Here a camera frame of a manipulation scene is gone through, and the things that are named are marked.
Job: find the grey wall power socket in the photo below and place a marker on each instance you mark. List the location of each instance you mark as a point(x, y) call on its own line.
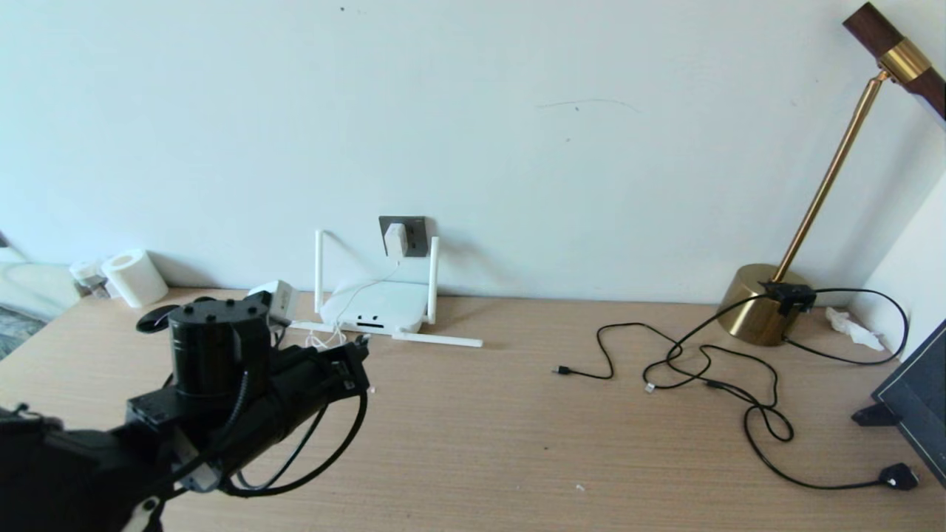
point(417, 233)

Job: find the black round desk grommet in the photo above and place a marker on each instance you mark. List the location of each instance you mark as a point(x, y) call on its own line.
point(151, 319)

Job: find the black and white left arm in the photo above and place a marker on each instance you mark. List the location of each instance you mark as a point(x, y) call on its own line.
point(214, 347)

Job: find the brass desk lamp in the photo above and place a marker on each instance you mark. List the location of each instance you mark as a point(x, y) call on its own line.
point(754, 310)

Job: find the white router with antennas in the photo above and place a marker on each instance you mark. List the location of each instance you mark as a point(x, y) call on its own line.
point(377, 299)

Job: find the white paper roll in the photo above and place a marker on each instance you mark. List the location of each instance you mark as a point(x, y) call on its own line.
point(137, 279)

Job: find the crumpled white tissue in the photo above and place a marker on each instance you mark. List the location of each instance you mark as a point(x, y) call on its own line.
point(853, 329)

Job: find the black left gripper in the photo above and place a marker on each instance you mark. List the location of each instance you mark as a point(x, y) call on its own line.
point(310, 380)

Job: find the pale background furniture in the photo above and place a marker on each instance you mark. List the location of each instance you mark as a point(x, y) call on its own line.
point(35, 290)

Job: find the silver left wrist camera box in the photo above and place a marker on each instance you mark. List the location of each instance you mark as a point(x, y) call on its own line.
point(275, 299)

